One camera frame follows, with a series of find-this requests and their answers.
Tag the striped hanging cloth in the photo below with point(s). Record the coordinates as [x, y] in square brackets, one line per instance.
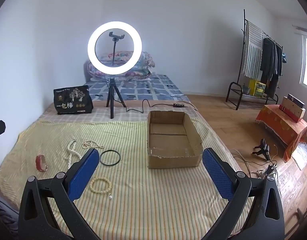
[253, 52]

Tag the small black floor tripod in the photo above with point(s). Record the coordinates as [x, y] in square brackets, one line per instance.
[264, 147]

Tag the blue patterned bed sheet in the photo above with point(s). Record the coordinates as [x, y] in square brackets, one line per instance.
[143, 87]

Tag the orange red gift box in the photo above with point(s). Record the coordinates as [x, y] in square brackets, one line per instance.
[280, 127]

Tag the black printed snack bag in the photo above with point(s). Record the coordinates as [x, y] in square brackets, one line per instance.
[73, 100]

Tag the black clothes rack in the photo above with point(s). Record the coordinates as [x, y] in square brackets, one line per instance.
[243, 30]

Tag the small grey pot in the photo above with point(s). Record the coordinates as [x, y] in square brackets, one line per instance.
[246, 89]

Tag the dark flat box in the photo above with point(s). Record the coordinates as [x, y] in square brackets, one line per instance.
[295, 100]

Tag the pearl earring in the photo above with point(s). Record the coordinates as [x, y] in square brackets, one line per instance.
[110, 198]

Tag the teal garment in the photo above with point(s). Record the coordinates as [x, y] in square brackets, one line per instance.
[284, 57]

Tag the dark bangle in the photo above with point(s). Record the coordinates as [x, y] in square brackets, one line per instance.
[100, 158]

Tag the yellow striped blanket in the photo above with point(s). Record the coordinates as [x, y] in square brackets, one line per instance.
[143, 205]

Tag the stacked boxes on table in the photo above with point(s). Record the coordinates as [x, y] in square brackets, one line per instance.
[292, 112]

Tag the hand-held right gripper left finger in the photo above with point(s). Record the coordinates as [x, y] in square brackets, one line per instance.
[84, 172]

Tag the folded floral quilt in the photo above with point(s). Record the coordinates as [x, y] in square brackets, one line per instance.
[143, 65]

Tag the clear plastic sheet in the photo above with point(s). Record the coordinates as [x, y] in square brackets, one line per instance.
[302, 155]

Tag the yellow crate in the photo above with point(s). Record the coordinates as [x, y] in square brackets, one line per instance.
[257, 88]

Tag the dark striped cloth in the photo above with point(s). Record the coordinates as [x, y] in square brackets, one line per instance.
[3, 212]

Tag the black power adapter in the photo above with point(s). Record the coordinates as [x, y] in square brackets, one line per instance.
[271, 168]

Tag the cardboard box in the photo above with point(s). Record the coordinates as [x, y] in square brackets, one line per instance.
[173, 161]

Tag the black phone holder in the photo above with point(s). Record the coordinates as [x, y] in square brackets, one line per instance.
[114, 35]

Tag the floral pillow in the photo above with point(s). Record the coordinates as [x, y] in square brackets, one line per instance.
[123, 55]

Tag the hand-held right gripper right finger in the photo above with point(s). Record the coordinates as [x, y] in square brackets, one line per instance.
[217, 172]

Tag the dark hanging clothes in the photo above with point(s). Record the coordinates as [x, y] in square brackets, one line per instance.
[268, 57]

